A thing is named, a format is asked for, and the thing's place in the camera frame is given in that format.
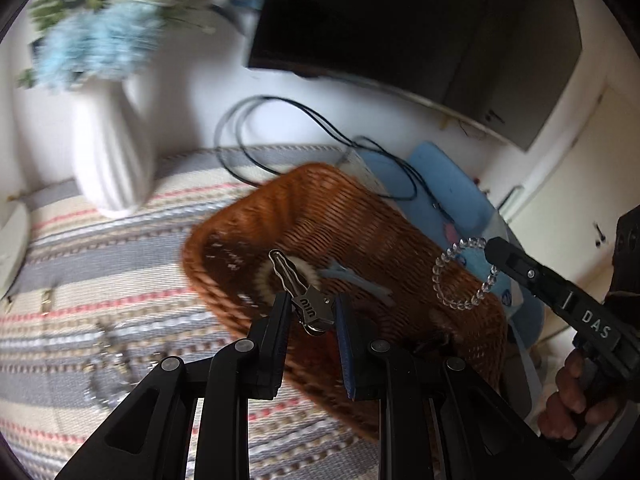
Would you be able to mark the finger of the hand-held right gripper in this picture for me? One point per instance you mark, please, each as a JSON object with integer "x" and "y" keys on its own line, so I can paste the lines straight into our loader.
{"x": 530, "y": 275}

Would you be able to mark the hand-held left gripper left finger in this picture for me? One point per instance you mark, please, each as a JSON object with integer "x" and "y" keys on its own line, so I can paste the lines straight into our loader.
{"x": 277, "y": 342}

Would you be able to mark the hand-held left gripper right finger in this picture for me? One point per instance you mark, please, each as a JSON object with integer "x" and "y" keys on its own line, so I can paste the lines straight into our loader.
{"x": 345, "y": 355}

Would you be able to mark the silver key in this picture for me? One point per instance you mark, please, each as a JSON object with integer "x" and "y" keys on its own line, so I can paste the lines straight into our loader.
{"x": 312, "y": 307}

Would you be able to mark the light blue hair clip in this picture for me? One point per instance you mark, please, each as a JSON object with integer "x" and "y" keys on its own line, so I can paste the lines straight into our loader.
{"x": 357, "y": 280}

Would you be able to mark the brown wicker basket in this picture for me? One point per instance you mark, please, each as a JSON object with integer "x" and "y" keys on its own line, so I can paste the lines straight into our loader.
{"x": 350, "y": 220}

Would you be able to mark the person's right hand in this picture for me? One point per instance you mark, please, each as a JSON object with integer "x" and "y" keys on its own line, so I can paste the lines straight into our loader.
{"x": 562, "y": 402}

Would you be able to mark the striped woven mat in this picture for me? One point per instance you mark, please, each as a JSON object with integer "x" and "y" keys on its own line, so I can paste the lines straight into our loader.
{"x": 100, "y": 260}

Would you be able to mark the small metal clip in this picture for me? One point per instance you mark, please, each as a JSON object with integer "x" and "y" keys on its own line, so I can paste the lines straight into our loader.
{"x": 48, "y": 301}

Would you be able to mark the white ribbed vase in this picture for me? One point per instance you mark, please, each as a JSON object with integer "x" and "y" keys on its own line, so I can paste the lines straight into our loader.
{"x": 112, "y": 145}

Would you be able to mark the black monitor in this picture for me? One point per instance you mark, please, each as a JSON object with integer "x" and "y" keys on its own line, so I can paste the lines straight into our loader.
{"x": 400, "y": 25}

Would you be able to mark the blue and white artificial flowers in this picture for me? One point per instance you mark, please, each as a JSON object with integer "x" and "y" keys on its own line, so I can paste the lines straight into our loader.
{"x": 95, "y": 40}

